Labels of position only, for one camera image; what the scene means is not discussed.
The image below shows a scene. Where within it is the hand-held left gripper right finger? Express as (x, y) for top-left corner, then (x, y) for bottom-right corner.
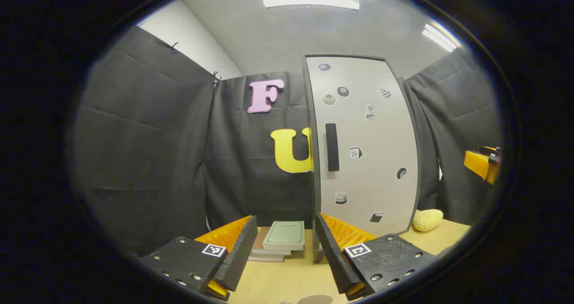
(315, 212), (438, 301)

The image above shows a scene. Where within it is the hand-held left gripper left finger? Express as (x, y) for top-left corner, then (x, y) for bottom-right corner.
(141, 215), (259, 301)

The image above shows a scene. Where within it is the grey cabinet door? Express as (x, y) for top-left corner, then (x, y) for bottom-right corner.
(306, 56), (420, 237)

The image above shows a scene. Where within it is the black door handle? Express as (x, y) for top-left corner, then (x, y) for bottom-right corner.
(325, 123), (340, 172)

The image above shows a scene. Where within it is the brown book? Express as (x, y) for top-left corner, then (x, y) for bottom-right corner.
(251, 226), (292, 256)

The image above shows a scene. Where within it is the green notebook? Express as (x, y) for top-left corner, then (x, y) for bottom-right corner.
(262, 221), (305, 251)

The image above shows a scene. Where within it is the yellow plush toy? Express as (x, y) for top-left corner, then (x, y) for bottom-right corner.
(413, 209), (444, 233)

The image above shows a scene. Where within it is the black backdrop cloth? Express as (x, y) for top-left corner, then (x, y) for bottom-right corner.
(74, 26), (503, 257)

